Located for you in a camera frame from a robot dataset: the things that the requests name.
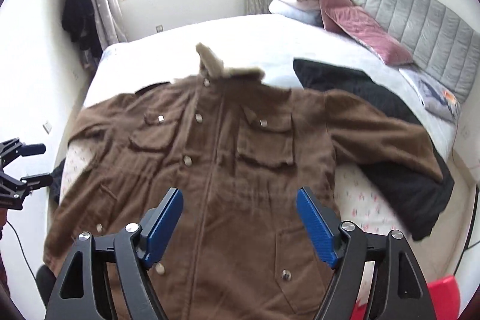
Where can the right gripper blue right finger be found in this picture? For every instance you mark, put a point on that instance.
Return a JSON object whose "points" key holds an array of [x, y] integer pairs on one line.
{"points": [[321, 224]]}

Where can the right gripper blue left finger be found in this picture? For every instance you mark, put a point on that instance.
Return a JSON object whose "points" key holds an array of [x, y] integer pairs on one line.
{"points": [[158, 226]]}

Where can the brown fleece-collared jacket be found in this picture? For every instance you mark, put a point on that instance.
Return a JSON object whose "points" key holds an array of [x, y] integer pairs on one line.
{"points": [[239, 151]]}

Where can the dark clothes hanging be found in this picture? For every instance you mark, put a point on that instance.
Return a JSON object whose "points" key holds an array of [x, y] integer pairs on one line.
{"points": [[78, 20]]}

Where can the cherry print bed sheet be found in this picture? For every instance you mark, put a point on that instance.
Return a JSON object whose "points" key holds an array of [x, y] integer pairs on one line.
{"points": [[357, 198]]}

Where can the black garment on bed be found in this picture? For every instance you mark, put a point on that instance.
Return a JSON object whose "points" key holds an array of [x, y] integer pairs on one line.
{"points": [[373, 128]]}

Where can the red plastic chair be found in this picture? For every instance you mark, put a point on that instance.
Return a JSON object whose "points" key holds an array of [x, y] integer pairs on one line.
{"points": [[445, 297]]}

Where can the printed grey pillow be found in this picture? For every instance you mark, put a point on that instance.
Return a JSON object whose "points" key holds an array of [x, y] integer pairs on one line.
{"points": [[434, 97]]}

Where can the light blue bed cover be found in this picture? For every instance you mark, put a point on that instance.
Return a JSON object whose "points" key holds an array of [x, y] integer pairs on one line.
{"points": [[269, 42]]}

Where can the pink velvet pillow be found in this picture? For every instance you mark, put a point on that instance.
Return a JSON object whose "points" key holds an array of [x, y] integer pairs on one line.
{"points": [[344, 17]]}

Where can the grey padded headboard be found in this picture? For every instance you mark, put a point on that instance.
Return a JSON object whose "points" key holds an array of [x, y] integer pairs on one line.
{"points": [[442, 44]]}

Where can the folded light blue blanket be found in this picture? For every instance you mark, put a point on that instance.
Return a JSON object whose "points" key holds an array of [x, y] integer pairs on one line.
{"points": [[310, 17]]}

